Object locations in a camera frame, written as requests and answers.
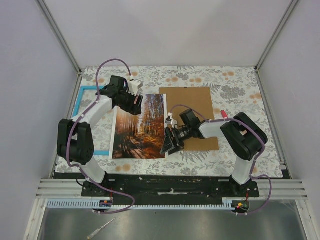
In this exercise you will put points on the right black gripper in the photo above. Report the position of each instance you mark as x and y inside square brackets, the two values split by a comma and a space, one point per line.
[176, 145]

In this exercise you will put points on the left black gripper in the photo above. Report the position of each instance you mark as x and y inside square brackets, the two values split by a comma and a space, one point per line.
[134, 109]

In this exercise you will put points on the autumn forest photo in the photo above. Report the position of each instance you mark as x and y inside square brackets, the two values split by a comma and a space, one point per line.
[140, 136]

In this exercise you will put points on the blue picture frame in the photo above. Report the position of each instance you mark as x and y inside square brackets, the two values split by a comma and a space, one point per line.
[102, 131]

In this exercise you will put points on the red handled screwdriver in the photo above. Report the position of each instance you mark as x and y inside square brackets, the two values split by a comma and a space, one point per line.
[224, 114]

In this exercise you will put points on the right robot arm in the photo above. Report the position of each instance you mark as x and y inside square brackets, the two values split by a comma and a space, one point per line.
[246, 139]

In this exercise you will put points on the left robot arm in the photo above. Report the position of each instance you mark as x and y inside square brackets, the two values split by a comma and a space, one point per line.
[75, 141]

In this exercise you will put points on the floral patterned table mat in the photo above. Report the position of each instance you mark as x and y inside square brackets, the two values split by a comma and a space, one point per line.
[232, 89]

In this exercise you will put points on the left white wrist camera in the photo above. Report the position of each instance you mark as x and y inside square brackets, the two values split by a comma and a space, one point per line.
[134, 86]

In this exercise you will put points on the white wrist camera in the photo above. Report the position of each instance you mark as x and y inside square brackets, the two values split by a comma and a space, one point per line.
[134, 86]
[170, 121]

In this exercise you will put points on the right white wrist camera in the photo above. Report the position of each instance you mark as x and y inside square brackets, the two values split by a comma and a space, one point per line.
[170, 121]

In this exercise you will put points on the brown frame backing board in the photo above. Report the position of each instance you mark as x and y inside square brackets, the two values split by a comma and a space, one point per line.
[199, 99]

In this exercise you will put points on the light blue cable duct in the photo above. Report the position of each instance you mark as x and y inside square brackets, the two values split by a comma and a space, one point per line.
[99, 204]

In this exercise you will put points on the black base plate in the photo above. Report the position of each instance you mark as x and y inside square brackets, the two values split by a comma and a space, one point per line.
[169, 190]

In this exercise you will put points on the left aluminium corner post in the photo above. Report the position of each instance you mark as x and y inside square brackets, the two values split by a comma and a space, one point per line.
[58, 34]

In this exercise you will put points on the aluminium corner post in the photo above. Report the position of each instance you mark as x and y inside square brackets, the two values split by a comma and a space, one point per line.
[277, 32]
[58, 34]

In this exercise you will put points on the clear handled screwdriver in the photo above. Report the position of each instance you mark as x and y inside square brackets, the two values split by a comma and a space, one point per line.
[93, 234]

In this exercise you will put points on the aluminium rail bar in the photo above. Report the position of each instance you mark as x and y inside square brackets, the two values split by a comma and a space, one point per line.
[59, 189]

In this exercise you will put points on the right aluminium corner post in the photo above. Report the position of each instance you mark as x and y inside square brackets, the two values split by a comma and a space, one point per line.
[277, 32]

